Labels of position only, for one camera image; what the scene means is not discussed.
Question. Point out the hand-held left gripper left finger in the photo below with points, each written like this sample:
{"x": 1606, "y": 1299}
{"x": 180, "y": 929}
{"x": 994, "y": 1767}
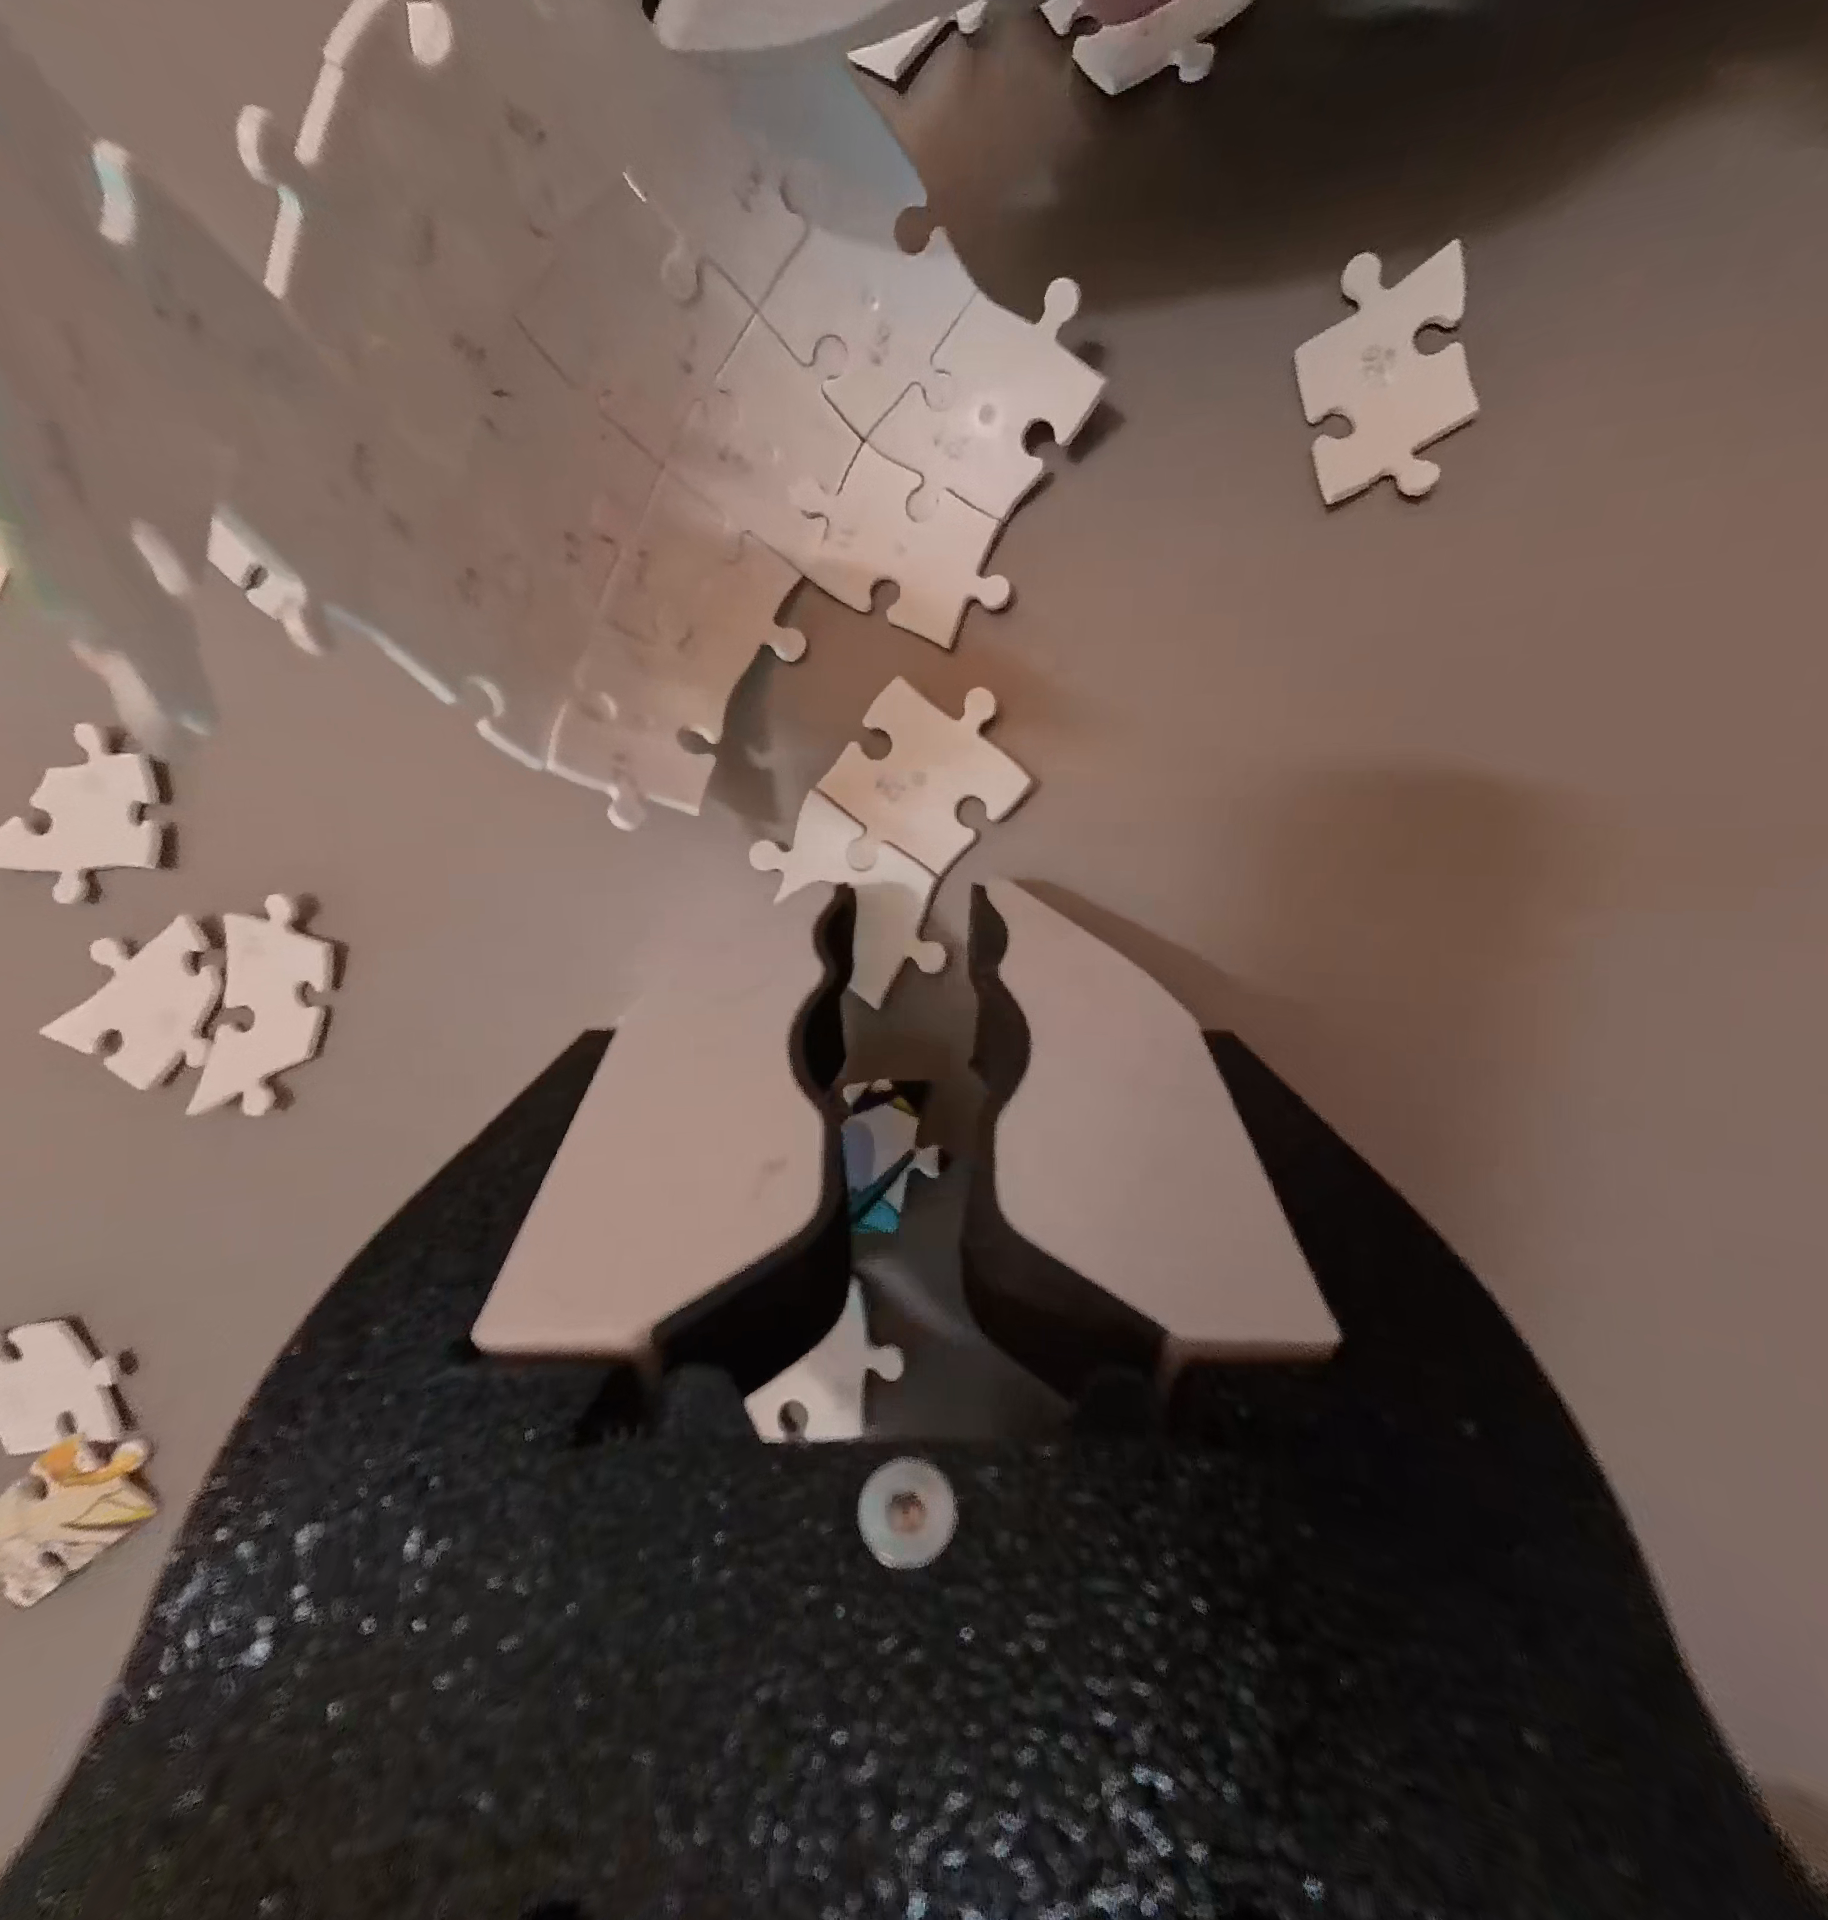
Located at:
{"x": 658, "y": 1185}

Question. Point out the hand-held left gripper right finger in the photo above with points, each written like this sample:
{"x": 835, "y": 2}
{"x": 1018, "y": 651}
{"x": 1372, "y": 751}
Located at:
{"x": 1153, "y": 1185}

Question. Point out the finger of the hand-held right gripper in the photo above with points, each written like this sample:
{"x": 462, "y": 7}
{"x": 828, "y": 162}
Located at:
{"x": 778, "y": 18}

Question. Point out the assembled curved puzzle ball section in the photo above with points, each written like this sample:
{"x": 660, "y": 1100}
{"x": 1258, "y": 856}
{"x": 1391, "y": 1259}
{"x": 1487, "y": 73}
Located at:
{"x": 554, "y": 375}

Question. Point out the joined pair white puzzle pieces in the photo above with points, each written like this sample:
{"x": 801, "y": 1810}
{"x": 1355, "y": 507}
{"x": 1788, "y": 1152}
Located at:
{"x": 922, "y": 766}

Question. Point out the yellow printed puzzle piece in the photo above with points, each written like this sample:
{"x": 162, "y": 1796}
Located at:
{"x": 59, "y": 1523}

